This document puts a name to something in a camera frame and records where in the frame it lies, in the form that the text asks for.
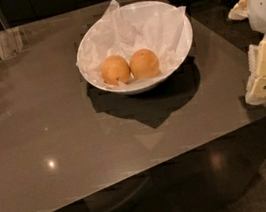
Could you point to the orange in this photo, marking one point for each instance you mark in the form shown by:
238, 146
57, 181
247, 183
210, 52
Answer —
144, 64
115, 70

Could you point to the white crumpled paper liner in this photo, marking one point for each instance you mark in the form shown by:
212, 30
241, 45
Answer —
117, 33

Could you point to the white bowl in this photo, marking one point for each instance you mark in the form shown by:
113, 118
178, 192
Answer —
143, 84

